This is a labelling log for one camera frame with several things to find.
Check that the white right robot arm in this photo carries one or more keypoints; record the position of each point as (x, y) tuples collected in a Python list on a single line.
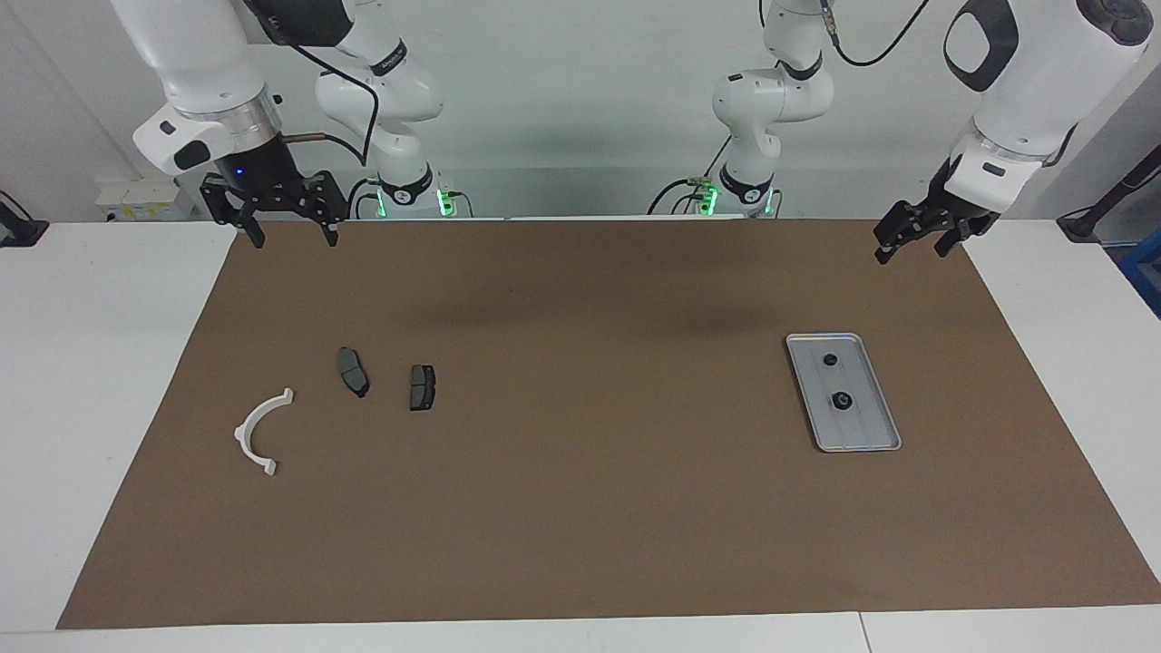
[(200, 63)]

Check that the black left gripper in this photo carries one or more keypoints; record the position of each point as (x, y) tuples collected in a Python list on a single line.
[(943, 213)]

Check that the dark rounded brake pad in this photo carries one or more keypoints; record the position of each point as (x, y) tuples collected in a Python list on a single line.
[(352, 370)]

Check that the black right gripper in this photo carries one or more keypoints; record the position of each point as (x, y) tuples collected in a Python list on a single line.
[(268, 177)]

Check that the brown table mat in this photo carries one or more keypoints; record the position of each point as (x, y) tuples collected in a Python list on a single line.
[(580, 526)]

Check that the large black bearing gear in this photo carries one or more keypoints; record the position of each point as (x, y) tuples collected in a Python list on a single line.
[(842, 401)]

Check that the silver metal tray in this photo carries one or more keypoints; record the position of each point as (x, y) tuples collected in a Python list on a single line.
[(862, 431)]

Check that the black table clamp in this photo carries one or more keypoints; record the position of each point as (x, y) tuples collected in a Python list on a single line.
[(18, 231)]

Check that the white power strip yellow labels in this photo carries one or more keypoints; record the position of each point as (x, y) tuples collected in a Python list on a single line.
[(150, 212)]

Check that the white curved plastic bracket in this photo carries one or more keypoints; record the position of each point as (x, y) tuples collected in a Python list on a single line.
[(241, 434)]

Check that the white box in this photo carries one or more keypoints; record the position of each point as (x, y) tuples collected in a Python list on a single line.
[(136, 190)]

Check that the dark rectangular brake pad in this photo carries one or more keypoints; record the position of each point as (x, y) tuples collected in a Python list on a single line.
[(422, 388)]

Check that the blue crate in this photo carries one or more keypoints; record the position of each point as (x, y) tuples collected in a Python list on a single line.
[(1145, 272)]

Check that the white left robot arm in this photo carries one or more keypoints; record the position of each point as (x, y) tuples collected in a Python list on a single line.
[(1034, 82)]

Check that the black angled stand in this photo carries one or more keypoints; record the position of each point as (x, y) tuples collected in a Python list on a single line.
[(1084, 222)]

